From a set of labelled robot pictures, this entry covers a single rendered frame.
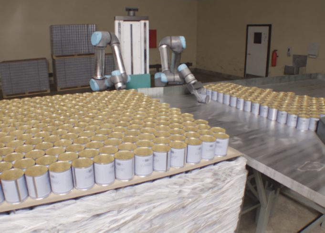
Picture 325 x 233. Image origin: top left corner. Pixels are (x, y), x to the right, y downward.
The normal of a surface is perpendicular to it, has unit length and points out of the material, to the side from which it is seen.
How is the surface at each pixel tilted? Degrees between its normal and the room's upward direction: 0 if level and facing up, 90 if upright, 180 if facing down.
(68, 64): 92
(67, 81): 92
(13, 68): 91
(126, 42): 90
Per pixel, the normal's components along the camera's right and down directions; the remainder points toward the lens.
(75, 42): 0.50, 0.26
